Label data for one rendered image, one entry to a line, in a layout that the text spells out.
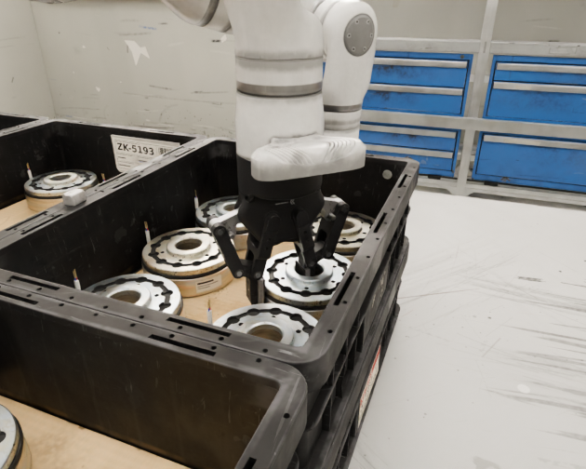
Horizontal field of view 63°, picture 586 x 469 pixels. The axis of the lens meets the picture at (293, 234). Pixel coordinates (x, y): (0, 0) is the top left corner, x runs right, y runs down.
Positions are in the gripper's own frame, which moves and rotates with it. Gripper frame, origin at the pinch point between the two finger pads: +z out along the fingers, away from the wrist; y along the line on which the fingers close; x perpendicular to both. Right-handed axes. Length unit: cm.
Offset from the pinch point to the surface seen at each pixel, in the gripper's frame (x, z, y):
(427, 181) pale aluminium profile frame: -138, 56, -133
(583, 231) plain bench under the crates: -16, 15, -70
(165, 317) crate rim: 11.3, -7.7, 12.5
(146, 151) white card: -36.4, -4.5, 7.4
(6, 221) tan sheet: -34.0, 2.5, 27.8
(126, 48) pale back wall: -363, 12, -21
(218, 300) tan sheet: -3.5, 2.3, 5.7
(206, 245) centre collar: -9.0, -1.4, 5.3
